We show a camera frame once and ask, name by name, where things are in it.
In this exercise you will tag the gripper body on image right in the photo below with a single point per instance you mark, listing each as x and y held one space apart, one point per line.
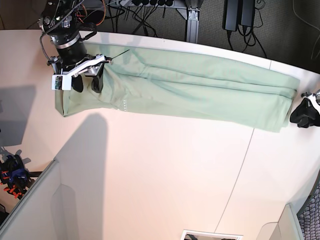
314 99

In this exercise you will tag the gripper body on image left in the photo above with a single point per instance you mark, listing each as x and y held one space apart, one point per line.
88 62

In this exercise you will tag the light green T-shirt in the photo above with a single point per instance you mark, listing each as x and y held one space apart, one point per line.
187 85

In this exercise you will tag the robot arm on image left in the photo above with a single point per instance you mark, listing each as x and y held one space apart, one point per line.
67 24

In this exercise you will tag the black power strip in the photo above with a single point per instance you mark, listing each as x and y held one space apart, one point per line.
178 4

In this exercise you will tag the black power brick pair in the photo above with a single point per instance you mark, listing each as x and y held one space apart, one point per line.
238 12

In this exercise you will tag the blue black clamp pile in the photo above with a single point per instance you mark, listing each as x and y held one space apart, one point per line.
14 177

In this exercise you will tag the grey partition panel right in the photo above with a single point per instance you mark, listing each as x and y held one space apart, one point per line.
287 227

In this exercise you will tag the grey partition panel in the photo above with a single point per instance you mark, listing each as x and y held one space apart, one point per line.
287 227
46 212

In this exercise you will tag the grey partition panel left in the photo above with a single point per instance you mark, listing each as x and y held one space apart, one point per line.
46 212

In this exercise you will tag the white framed floor opening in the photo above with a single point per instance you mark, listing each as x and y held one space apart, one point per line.
200 235

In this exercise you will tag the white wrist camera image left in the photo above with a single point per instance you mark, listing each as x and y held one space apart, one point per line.
61 82

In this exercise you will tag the aluminium frame post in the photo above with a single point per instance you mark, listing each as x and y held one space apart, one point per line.
191 13

